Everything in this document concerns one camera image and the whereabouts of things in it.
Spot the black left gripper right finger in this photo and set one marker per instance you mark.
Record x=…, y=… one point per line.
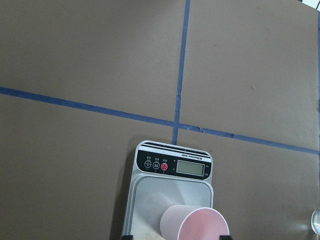
x=225, y=237

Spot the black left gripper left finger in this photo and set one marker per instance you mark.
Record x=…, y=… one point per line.
x=127, y=237

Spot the pink paper cup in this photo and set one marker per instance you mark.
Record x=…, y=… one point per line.
x=188, y=222

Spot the glass sauce bottle steel cap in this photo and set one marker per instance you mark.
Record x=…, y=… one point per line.
x=315, y=221

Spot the silver digital kitchen scale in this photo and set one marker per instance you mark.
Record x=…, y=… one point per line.
x=164, y=175

